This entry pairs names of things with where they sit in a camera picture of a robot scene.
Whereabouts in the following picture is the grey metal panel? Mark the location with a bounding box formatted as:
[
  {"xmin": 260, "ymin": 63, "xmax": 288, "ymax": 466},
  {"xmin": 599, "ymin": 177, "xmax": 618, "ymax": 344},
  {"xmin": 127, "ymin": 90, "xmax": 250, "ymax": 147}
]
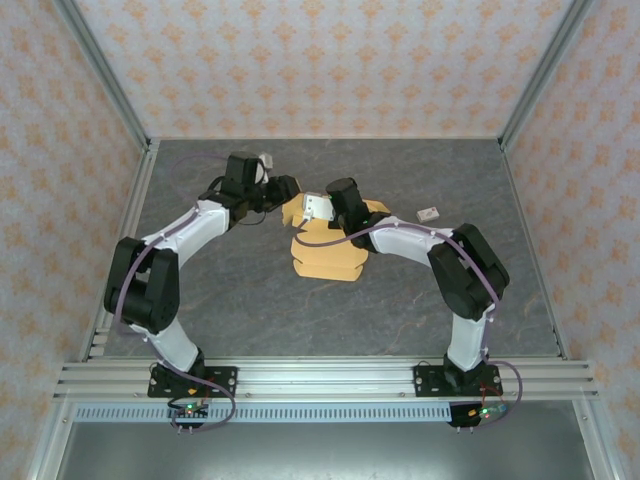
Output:
[{"xmin": 54, "ymin": 419, "xmax": 601, "ymax": 480}]

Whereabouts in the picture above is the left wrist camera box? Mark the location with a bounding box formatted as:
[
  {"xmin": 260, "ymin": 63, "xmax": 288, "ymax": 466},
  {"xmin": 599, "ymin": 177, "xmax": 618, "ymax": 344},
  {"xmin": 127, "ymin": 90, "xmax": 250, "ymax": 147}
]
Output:
[{"xmin": 254, "ymin": 153, "xmax": 276, "ymax": 185}]

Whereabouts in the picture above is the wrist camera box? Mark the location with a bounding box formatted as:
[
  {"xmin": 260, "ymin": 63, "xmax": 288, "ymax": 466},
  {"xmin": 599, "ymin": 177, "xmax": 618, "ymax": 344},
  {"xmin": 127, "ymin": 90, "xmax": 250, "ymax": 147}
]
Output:
[
  {"xmin": 254, "ymin": 153, "xmax": 276, "ymax": 185},
  {"xmin": 301, "ymin": 192, "xmax": 336, "ymax": 225}
]

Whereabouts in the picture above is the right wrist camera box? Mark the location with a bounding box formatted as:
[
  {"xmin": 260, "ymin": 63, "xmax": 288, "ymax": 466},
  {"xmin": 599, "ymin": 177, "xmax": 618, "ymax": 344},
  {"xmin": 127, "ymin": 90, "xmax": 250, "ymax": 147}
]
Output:
[{"xmin": 301, "ymin": 192, "xmax": 336, "ymax": 225}]

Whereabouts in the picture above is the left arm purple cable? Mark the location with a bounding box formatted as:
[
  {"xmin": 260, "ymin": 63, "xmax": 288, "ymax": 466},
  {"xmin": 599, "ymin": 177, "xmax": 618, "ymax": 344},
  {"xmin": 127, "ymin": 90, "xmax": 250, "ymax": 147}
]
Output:
[{"xmin": 112, "ymin": 152, "xmax": 236, "ymax": 436}]

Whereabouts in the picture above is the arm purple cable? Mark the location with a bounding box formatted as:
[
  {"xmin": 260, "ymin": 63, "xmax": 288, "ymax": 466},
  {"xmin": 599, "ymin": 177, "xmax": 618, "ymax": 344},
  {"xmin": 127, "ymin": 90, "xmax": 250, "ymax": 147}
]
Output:
[
  {"xmin": 112, "ymin": 152, "xmax": 236, "ymax": 436},
  {"xmin": 292, "ymin": 219, "xmax": 526, "ymax": 431}
]

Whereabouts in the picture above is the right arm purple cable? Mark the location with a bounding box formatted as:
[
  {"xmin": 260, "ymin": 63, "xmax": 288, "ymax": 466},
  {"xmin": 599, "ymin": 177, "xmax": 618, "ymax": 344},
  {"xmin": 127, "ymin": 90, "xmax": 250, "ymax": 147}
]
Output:
[{"xmin": 292, "ymin": 219, "xmax": 526, "ymax": 431}]

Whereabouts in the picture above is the aluminium side rail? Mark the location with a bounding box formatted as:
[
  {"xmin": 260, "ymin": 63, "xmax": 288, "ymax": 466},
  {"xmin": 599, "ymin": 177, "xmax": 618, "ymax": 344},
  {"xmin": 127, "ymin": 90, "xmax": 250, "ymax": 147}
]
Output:
[
  {"xmin": 499, "ymin": 139, "xmax": 571, "ymax": 361},
  {"xmin": 79, "ymin": 139, "xmax": 161, "ymax": 362}
]

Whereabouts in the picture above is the aluminium mounting rail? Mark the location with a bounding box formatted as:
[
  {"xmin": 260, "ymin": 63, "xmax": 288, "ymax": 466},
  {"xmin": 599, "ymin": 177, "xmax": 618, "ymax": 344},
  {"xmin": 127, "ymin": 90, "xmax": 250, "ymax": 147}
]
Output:
[{"xmin": 52, "ymin": 357, "xmax": 599, "ymax": 401}]

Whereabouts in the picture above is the aluminium frame post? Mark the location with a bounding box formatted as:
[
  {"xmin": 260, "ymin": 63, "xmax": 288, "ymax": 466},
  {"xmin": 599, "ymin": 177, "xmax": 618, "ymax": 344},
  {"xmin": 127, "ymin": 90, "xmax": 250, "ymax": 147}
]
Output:
[
  {"xmin": 52, "ymin": 0, "xmax": 154, "ymax": 151},
  {"xmin": 498, "ymin": 0, "xmax": 600, "ymax": 150}
]

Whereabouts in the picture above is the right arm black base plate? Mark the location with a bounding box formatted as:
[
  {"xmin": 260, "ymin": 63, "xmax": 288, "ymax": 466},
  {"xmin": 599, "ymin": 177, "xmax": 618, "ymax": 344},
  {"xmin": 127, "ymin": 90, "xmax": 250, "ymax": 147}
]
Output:
[{"xmin": 413, "ymin": 363, "xmax": 501, "ymax": 399}]

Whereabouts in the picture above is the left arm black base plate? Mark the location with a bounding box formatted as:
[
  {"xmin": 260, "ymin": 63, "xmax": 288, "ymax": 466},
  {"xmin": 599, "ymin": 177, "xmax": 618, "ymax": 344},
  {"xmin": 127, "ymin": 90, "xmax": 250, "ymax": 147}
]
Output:
[{"xmin": 147, "ymin": 366, "xmax": 239, "ymax": 399}]

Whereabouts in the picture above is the slotted grey cable duct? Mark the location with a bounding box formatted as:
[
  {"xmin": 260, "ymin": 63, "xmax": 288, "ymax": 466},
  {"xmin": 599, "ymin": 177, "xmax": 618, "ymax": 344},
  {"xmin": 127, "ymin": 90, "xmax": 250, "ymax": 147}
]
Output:
[{"xmin": 74, "ymin": 403, "xmax": 506, "ymax": 424}]

